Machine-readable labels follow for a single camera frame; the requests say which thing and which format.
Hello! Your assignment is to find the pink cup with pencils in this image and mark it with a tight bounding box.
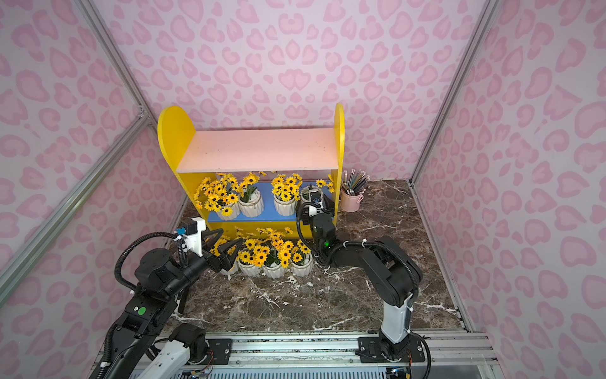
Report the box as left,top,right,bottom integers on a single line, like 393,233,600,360
339,169,370,213

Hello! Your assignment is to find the aluminium frame profile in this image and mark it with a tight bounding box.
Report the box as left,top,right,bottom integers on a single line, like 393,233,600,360
1,111,152,305
409,0,503,188

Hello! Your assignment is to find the sunflower pot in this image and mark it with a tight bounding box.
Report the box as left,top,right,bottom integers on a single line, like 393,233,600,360
258,227,297,279
236,230,261,277
236,172,264,218
300,183,335,216
208,237,245,276
291,240,314,277
193,174,241,221
271,173,302,216

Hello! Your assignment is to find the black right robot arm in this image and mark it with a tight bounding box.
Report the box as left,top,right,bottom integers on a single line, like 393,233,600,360
296,202,423,361

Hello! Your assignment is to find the back left aluminium post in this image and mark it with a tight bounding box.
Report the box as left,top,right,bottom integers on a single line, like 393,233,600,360
74,0,158,127

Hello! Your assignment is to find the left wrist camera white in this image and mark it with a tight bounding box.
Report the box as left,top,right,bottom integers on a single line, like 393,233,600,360
175,217,207,257

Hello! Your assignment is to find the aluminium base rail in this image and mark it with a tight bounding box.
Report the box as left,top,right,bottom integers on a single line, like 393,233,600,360
89,330,503,379

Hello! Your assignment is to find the right aluminium frame profile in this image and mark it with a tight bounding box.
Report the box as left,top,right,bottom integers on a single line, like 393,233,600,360
409,0,503,188

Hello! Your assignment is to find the left aluminium frame profile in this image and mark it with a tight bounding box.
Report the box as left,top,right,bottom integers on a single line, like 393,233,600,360
1,111,152,305

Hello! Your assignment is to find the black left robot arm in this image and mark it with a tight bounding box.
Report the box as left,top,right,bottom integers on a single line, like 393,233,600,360
90,229,246,378

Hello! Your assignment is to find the yellow two-tier shelf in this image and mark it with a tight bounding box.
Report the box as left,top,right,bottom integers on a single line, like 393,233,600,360
157,103,347,241

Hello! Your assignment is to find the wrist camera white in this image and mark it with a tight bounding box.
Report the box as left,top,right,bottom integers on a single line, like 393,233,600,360
307,186,326,212
175,217,207,257

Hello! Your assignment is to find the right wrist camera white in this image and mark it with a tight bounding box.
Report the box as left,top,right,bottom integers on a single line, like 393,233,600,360
307,186,326,212

